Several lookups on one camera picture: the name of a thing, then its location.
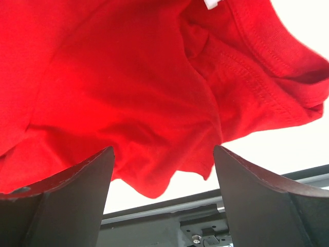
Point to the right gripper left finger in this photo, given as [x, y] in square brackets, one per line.
[65, 209]

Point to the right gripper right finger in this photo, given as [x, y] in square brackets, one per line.
[267, 209]

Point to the red t shirt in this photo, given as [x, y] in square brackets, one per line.
[162, 82]

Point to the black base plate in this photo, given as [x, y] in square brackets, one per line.
[198, 220]

